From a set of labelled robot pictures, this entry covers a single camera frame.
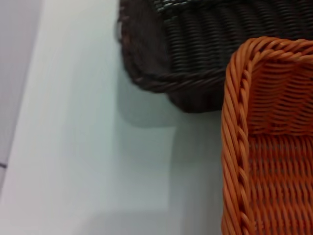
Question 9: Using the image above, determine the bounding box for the orange woven plastic basket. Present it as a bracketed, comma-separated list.
[221, 36, 313, 235]

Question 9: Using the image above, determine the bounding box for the dark brown woven plastic basket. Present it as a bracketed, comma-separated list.
[114, 0, 313, 114]

